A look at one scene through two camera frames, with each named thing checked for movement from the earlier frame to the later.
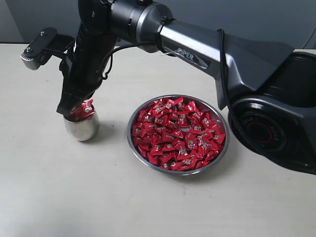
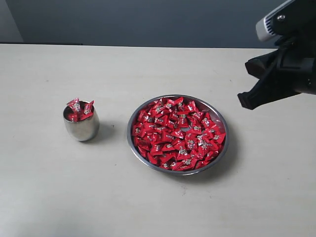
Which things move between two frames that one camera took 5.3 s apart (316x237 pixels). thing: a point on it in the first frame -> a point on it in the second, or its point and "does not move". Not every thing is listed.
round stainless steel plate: [177, 135] does not move
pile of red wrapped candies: [176, 135] does not move
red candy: [87, 108] does not move
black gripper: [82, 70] -> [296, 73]
